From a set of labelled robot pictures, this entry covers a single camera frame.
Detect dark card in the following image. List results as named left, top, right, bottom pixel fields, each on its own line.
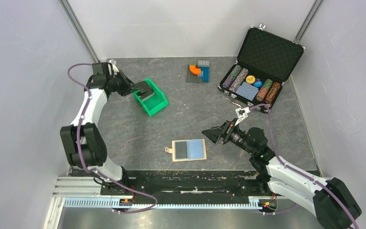
left=139, top=91, right=154, bottom=102

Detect yellow dealer chip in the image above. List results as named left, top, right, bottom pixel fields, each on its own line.
left=245, top=75, right=256, bottom=84

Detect blue lego bricks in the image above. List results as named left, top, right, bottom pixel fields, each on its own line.
left=197, top=67, right=210, bottom=83

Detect black poker chip case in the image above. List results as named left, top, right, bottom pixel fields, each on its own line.
left=217, top=27, right=305, bottom=108

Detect black card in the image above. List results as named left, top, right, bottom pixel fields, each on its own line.
left=136, top=81, right=153, bottom=96

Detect orange curved lego piece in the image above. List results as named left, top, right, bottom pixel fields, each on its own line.
left=189, top=64, right=202, bottom=75

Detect grey card in holder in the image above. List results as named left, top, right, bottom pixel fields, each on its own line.
left=174, top=141, right=188, bottom=160

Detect beige leather card holder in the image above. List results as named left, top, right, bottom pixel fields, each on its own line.
left=165, top=139, right=207, bottom=162

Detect green red chip stack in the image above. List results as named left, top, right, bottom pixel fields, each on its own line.
left=256, top=79, right=273, bottom=102

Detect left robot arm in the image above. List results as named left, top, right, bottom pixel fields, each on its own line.
left=60, top=61, right=153, bottom=194

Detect blue dealer chip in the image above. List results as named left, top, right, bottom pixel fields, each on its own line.
left=253, top=80, right=263, bottom=88

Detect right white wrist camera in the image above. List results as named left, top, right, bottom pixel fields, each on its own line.
left=235, top=107, right=250, bottom=126

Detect orange black chip stack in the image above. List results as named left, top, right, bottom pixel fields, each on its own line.
left=264, top=82, right=282, bottom=109

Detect blue playing card deck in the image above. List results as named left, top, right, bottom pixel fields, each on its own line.
left=235, top=83, right=259, bottom=101

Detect white slotted cable duct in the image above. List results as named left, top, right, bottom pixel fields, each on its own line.
left=64, top=197, right=276, bottom=210

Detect pink grey chip stack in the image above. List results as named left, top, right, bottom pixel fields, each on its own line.
left=229, top=68, right=249, bottom=93

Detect purple green chip stack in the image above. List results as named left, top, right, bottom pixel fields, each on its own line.
left=221, top=65, right=242, bottom=89

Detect green plastic bin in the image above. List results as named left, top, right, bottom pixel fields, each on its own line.
left=133, top=78, right=169, bottom=117

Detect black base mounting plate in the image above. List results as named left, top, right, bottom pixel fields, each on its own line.
left=94, top=170, right=279, bottom=204

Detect grey lego baseplate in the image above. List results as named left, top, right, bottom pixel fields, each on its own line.
left=185, top=70, right=202, bottom=83

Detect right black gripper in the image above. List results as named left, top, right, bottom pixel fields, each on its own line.
left=202, top=118, right=255, bottom=155

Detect grey lego brick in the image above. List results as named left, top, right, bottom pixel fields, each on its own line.
left=197, top=60, right=210, bottom=67

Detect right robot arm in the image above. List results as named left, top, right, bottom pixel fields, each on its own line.
left=202, top=119, right=362, bottom=229

